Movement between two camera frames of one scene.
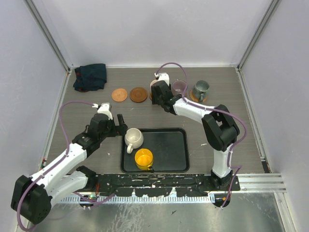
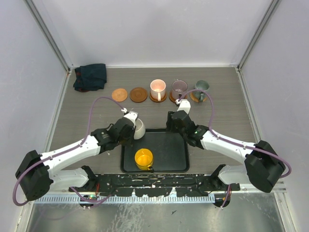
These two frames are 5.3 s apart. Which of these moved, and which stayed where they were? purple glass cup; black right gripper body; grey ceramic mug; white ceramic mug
Moved: white ceramic mug; black right gripper body
Stayed: grey ceramic mug; purple glass cup
